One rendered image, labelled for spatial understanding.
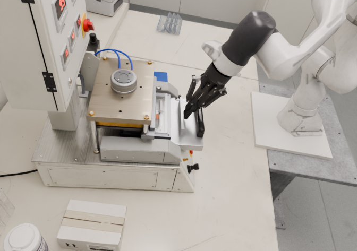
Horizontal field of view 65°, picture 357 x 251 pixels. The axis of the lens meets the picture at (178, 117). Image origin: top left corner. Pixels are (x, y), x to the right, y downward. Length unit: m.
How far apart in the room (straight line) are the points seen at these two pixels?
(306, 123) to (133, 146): 0.83
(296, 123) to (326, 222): 1.02
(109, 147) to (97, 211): 0.21
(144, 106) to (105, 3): 1.09
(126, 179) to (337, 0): 0.82
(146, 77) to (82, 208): 0.46
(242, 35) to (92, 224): 0.69
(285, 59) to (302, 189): 1.58
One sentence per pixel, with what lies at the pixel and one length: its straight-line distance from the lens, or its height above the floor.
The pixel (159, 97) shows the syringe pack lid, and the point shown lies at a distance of 1.00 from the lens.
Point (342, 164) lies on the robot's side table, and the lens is 1.46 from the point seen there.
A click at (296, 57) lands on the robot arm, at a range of 0.81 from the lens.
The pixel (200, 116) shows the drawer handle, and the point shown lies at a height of 1.01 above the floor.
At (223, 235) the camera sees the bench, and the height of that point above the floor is 0.75.
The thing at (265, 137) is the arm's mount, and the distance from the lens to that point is 1.32.
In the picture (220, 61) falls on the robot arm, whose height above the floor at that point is 1.26.
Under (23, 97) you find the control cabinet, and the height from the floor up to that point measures 1.20.
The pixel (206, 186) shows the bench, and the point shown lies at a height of 0.75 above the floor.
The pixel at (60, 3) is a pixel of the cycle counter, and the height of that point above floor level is 1.40.
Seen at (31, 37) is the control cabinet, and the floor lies 1.37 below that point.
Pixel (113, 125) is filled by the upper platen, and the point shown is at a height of 1.04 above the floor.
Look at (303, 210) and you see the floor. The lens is 2.18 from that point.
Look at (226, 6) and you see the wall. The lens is 3.44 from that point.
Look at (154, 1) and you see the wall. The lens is 3.49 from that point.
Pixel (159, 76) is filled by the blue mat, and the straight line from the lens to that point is 1.49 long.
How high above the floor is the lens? 1.71
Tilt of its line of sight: 48 degrees down
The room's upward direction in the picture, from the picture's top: 12 degrees clockwise
